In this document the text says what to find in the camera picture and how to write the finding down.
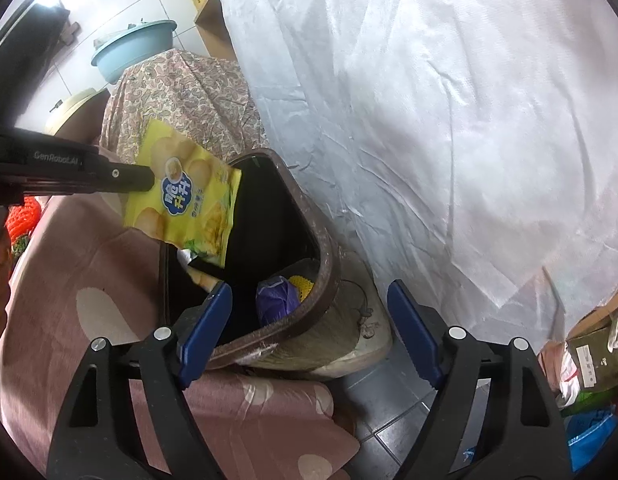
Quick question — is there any pink polka dot tablecloth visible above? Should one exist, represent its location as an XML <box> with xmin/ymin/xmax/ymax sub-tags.
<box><xmin>0</xmin><ymin>145</ymin><xmax>360</xmax><ymax>480</ymax></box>

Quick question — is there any yellow foam fruit net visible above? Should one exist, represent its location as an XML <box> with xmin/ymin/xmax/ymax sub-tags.
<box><xmin>289</xmin><ymin>275</ymin><xmax>316</xmax><ymax>303</ymax></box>

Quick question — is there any brown trash bin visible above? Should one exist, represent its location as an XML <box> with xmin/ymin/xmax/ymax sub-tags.
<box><xmin>156</xmin><ymin>149</ymin><xmax>340</xmax><ymax>371</ymax></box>

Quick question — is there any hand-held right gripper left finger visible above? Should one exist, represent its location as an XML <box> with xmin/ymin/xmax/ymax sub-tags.
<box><xmin>48</xmin><ymin>281</ymin><xmax>234</xmax><ymax>480</ymax></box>

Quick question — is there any red foam fruit net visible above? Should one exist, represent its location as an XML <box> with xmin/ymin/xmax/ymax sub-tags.
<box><xmin>5</xmin><ymin>196</ymin><xmax>42</xmax><ymax>238</ymax></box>

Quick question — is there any light wooden cabinet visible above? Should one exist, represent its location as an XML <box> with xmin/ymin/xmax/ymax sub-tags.
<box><xmin>194</xmin><ymin>0</ymin><xmax>236</xmax><ymax>63</ymax></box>

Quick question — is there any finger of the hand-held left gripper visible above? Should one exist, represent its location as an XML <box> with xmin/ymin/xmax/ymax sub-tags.
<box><xmin>83</xmin><ymin>161</ymin><xmax>156</xmax><ymax>194</ymax></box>

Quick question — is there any brown pot with cream lid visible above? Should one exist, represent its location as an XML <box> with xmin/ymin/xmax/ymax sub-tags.
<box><xmin>45</xmin><ymin>87</ymin><xmax>110</xmax><ymax>136</ymax></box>

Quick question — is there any blue plastic bag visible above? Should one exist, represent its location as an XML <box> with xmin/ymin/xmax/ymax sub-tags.
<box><xmin>564</xmin><ymin>407</ymin><xmax>617</xmax><ymax>461</ymax></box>

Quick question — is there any green cardboard box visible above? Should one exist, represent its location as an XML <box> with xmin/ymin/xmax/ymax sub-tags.
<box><xmin>564</xmin><ymin>305</ymin><xmax>618</xmax><ymax>396</ymax></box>

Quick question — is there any light blue plastic basin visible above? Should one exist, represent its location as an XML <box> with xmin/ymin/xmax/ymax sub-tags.
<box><xmin>91</xmin><ymin>20</ymin><xmax>177</xmax><ymax>83</ymax></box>

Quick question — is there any white cover cloth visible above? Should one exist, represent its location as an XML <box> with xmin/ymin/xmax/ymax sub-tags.
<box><xmin>212</xmin><ymin>0</ymin><xmax>618</xmax><ymax>351</ymax></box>

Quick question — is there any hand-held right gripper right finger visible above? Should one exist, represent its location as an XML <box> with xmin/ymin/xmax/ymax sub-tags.
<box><xmin>386</xmin><ymin>279</ymin><xmax>572</xmax><ymax>480</ymax></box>

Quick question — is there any purple plastic bag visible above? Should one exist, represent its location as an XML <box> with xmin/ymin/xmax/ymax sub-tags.
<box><xmin>255</xmin><ymin>276</ymin><xmax>302</xmax><ymax>328</ymax></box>

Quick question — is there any yellow chip bag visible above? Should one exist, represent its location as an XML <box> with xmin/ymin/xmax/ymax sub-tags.
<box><xmin>123</xmin><ymin>119</ymin><xmax>242</xmax><ymax>267</ymax></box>

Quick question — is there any floral cloth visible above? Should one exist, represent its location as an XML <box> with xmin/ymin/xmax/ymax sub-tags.
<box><xmin>100</xmin><ymin>50</ymin><xmax>267</xmax><ymax>171</ymax></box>

